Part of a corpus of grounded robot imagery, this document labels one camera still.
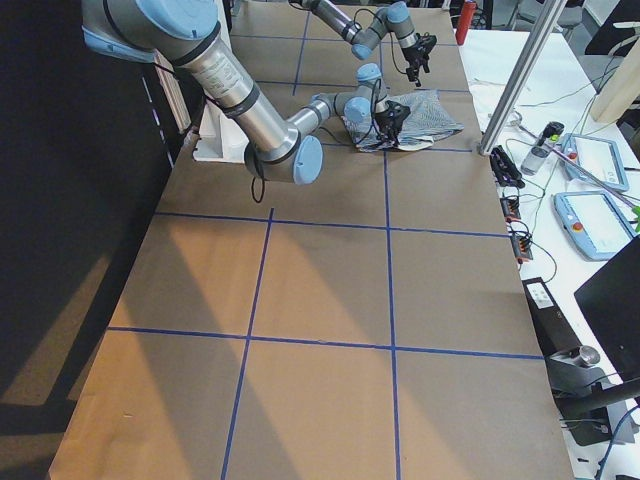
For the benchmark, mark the brown paper table cover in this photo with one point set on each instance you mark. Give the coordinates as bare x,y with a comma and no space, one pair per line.
370,325

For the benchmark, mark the red cylinder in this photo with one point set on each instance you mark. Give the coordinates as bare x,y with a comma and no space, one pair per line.
467,12

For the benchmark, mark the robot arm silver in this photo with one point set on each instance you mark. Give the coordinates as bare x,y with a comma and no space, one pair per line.
188,34
393,20

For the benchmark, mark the blue teach pendant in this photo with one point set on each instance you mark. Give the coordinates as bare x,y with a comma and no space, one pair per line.
594,223
600,157

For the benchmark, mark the black monitor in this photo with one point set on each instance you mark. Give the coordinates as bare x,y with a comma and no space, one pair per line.
609,302

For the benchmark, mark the orange black connector block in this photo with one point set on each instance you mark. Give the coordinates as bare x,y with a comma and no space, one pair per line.
520,235

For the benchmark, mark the near blue teach pendant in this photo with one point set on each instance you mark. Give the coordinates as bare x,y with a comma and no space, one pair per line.
594,223

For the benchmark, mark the striped polo shirt white collar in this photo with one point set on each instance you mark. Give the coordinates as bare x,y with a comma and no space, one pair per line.
427,122

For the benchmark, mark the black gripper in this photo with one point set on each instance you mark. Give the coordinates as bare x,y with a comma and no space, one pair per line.
386,121
413,53

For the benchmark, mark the black box with white label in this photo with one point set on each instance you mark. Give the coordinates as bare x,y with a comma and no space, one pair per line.
556,337

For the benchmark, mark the black spare gripper on table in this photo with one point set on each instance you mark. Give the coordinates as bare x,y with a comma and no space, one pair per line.
504,169

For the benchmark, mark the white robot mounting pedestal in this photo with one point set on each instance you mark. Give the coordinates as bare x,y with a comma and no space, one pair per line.
220,138

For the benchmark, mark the aluminium frame post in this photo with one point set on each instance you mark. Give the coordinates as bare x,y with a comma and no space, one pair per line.
542,28

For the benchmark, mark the far blue teach pendant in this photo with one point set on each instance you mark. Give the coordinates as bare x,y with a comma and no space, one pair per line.
600,157

